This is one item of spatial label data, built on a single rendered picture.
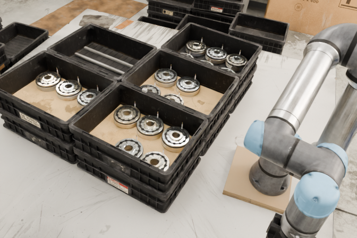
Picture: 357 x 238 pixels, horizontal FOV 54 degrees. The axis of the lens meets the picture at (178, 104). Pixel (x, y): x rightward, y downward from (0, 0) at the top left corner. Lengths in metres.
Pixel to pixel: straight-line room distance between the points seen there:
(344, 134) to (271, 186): 0.34
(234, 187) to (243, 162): 0.13
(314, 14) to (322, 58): 3.01
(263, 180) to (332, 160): 0.55
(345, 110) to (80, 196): 0.91
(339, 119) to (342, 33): 0.25
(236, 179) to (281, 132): 0.58
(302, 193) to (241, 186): 0.66
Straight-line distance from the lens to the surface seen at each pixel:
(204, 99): 1.49
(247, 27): 2.81
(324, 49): 0.99
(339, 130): 1.13
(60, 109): 1.46
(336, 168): 0.79
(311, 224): 0.75
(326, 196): 0.70
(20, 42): 2.81
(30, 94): 1.56
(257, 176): 1.33
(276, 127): 0.81
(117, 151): 1.14
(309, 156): 0.79
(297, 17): 3.97
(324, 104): 1.86
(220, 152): 1.46
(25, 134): 1.52
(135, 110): 1.37
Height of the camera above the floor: 1.79
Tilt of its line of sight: 41 degrees down
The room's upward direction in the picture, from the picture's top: 5 degrees clockwise
